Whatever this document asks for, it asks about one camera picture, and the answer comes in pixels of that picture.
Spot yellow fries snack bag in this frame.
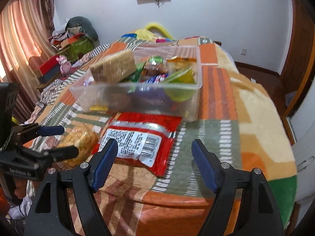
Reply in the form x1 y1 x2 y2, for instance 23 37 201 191
89 105 108 112

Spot long purple biscuit pack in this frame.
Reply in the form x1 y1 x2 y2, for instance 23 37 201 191
128 87 173 108

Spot clear bag fried snacks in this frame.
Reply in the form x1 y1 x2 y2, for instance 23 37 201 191
57 124 99 170

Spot red gift box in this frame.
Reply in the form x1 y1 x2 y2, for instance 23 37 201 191
35 55 59 78

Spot pink plush toy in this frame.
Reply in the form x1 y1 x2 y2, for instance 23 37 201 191
57 55 71 76

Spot patchwork orange bed blanket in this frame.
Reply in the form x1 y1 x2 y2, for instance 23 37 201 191
23 36 298 236

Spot green patterned bag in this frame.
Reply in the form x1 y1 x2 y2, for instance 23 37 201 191
58 36 94 63

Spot red snack bag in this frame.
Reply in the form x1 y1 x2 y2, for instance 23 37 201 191
92 112 182 177

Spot pink orange curtain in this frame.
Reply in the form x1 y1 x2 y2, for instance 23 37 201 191
1 0 55 122

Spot beige wrapped cake block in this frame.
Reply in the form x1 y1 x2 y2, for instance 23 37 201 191
90 50 137 84

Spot grey cushion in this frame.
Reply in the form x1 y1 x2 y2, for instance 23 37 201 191
66 16 99 41

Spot blue chips snack bag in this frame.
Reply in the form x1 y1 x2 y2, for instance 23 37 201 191
145 73 169 84

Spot clear plastic storage bin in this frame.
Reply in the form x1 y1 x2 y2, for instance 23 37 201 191
70 45 202 122

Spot green snack packet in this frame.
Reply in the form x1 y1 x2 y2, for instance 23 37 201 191
125 56 168 82

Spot yellow plush pillow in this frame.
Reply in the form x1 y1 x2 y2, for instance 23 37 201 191
134 22 174 43

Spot wooden door frame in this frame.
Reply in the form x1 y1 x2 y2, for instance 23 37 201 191
280 0 315 118

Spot orange ring snack packet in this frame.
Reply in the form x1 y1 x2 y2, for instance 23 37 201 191
166 56 197 73

